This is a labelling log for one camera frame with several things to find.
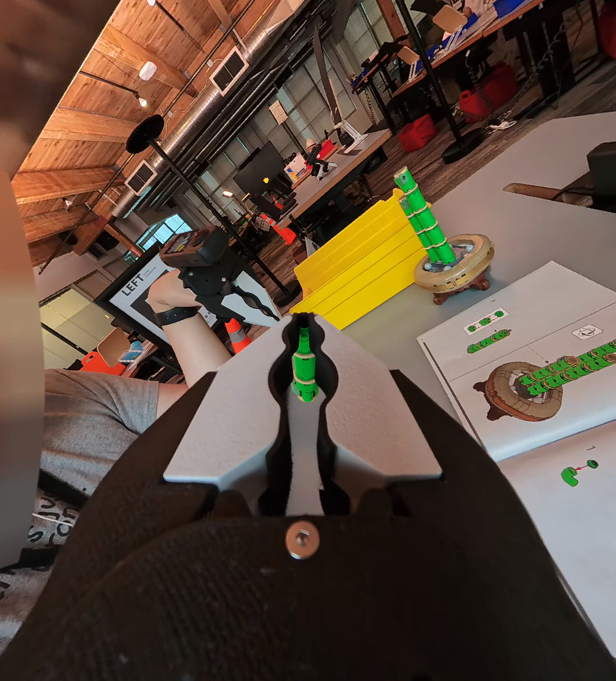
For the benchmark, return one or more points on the person's left hand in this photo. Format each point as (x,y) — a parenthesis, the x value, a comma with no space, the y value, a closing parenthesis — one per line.
(167,292)

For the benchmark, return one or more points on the person's left forearm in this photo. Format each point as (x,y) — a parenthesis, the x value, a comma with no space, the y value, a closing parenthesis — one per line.
(196,356)

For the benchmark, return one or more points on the grey desk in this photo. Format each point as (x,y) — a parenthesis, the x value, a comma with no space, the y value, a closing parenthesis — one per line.
(526,186)

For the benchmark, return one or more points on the black pole stand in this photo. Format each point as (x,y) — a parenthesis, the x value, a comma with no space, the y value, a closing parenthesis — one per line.
(462,149)
(145,133)

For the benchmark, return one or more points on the black framed marker sign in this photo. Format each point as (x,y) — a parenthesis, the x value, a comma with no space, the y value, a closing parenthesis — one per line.
(132,298)

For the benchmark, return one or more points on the orange traffic cone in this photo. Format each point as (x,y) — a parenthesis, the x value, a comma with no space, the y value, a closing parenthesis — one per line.
(238,338)

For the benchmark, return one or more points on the white air vent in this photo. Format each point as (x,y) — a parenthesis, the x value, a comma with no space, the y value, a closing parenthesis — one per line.
(229,70)

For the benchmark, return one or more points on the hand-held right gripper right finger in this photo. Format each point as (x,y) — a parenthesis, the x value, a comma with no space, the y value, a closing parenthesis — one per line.
(387,425)

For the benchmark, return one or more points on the green bamboo stalk brick piece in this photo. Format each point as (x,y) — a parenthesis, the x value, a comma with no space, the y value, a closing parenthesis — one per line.
(303,370)

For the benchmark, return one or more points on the open instruction booklet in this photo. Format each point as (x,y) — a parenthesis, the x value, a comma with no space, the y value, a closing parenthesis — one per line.
(579,479)

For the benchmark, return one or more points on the bamboo brick model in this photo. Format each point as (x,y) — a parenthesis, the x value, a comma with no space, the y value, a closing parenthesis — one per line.
(454,271)

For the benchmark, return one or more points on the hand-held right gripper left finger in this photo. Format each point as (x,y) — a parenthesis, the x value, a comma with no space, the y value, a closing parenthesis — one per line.
(223,425)

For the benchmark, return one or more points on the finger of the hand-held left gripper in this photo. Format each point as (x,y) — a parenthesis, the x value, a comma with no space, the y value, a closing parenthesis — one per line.
(236,309)

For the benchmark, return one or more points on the grey printed t-shirt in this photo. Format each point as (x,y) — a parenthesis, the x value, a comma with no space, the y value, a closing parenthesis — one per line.
(95,415)

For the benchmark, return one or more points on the black wristband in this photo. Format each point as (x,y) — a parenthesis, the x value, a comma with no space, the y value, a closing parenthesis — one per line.
(178,316)

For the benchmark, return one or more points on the black monitor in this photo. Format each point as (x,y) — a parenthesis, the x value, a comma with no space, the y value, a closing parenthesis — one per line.
(263,173)

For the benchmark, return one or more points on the grey background table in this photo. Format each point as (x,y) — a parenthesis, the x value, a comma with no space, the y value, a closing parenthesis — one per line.
(350,154)

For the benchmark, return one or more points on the yellow plastic bin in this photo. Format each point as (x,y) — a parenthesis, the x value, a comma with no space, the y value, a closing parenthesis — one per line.
(361,266)

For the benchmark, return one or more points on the long wooden table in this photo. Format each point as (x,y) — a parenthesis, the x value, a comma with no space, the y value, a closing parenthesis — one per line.
(473,32)

